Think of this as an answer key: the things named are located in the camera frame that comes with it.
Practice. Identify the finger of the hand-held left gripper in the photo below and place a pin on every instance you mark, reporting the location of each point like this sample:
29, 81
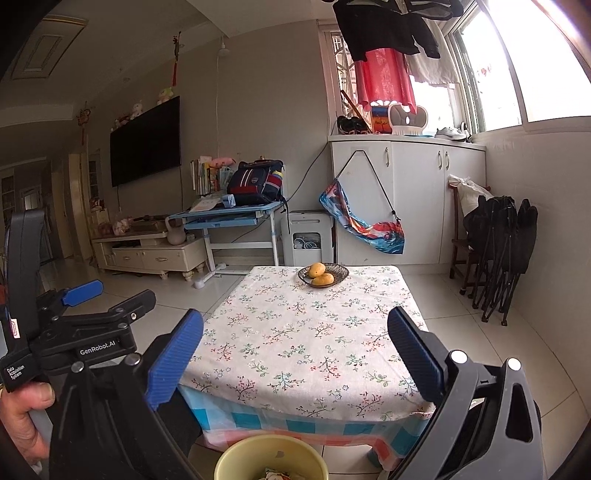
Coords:
131, 308
83, 291

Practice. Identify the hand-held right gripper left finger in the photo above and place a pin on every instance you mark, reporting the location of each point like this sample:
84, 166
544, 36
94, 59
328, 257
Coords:
178, 360

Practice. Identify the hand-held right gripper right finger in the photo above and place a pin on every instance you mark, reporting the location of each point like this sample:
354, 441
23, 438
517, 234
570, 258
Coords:
415, 355

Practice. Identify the yellow plastic bin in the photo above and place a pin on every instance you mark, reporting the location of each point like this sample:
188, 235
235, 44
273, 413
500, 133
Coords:
240, 461

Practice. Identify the red striped snack wrapper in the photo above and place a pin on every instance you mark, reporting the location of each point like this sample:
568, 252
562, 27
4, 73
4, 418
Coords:
277, 474

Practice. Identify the person's left hand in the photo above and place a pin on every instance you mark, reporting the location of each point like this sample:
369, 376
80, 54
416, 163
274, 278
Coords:
18, 415

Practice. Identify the cream television stand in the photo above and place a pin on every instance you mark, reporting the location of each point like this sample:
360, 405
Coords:
147, 258

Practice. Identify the pink plush pig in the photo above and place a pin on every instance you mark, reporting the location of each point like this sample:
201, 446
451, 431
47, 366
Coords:
122, 226

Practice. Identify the beige jug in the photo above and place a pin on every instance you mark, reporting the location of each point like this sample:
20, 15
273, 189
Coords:
175, 235

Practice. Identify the grey fruit plate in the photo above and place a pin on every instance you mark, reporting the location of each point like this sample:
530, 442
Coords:
339, 274

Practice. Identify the wooden chair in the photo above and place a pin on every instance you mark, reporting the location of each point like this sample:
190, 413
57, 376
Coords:
457, 249

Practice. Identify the floral tablecloth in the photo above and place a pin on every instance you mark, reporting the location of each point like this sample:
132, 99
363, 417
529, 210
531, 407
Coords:
300, 346

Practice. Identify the white paper sheet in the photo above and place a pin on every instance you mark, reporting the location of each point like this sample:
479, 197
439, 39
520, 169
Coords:
205, 204

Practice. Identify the blue study desk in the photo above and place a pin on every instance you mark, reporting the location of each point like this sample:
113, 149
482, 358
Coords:
231, 214

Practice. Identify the black folding chair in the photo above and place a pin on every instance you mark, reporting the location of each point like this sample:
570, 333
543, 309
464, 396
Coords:
498, 240

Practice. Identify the row of books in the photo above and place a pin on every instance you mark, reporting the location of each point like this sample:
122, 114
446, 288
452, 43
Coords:
207, 177

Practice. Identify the white cabinet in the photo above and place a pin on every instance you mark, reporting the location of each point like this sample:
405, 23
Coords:
425, 194

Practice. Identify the white cloth bag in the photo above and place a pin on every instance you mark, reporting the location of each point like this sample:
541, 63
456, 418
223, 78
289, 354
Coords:
468, 194

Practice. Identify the pink plush toy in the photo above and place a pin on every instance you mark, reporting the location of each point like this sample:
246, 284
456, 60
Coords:
221, 162

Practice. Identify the dark blue backpack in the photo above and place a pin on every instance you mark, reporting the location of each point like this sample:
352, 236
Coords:
254, 184

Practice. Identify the small plush toy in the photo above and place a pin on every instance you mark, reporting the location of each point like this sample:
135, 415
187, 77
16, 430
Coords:
121, 120

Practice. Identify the green white plush toy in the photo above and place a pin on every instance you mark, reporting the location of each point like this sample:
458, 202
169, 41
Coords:
165, 96

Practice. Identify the white sneakers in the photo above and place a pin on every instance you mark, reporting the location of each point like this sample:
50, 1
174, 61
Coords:
452, 134

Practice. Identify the white plastic child seat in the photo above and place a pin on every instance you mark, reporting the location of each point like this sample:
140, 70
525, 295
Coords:
406, 121

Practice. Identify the black shoes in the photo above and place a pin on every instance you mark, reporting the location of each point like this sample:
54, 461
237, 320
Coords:
353, 125

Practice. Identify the red knot tassel ornament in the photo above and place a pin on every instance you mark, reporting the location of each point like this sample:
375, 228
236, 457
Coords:
175, 69

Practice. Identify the wooden stick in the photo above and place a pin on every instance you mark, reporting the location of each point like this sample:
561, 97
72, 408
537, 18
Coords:
353, 108

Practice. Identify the red hanging cloth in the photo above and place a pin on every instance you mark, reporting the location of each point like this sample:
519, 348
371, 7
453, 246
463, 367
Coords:
383, 78

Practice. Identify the white hanging garment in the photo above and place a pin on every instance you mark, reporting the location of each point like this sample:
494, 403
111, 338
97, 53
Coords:
434, 69

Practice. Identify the window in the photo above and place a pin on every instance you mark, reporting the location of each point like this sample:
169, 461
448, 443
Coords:
545, 69

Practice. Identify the black hanging jacket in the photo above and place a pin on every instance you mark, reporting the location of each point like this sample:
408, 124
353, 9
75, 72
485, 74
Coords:
383, 27

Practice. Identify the black wall television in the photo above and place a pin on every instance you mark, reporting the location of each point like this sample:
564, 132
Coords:
145, 141

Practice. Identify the red knot wall ornament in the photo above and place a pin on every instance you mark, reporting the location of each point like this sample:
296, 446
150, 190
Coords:
84, 117

